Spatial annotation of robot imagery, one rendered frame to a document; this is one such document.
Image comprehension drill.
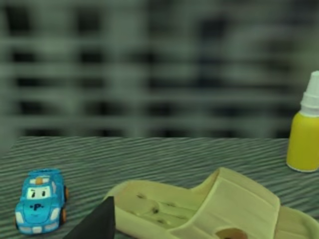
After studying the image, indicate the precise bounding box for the blue toy police car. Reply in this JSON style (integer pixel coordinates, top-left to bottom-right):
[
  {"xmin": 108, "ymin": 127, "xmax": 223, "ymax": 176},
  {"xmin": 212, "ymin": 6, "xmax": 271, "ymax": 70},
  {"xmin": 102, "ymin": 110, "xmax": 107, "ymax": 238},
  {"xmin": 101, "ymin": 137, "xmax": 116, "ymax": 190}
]
[{"xmin": 14, "ymin": 168, "xmax": 70, "ymax": 235}]

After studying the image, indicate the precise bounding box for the pale yellow rubber slipper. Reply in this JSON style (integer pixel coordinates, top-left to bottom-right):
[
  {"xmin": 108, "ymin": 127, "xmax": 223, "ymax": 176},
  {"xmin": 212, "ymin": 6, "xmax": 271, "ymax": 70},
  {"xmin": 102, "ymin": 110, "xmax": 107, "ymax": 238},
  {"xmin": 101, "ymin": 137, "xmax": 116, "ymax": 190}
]
[{"xmin": 103, "ymin": 167, "xmax": 319, "ymax": 239}]

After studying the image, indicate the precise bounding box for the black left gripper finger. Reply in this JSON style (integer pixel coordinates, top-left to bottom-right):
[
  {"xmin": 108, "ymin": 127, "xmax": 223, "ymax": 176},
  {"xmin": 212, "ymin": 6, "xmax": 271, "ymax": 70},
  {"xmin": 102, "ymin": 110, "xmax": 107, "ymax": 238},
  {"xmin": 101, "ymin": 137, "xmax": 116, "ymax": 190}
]
[{"xmin": 62, "ymin": 196, "xmax": 116, "ymax": 239}]

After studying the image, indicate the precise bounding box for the yellow bottle with white cap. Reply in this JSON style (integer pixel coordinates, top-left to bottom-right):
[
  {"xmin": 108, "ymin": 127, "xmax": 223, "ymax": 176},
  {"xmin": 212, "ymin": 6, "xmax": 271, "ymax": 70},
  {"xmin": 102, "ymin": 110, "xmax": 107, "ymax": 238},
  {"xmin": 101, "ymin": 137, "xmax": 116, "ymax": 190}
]
[{"xmin": 286, "ymin": 70, "xmax": 319, "ymax": 173}]

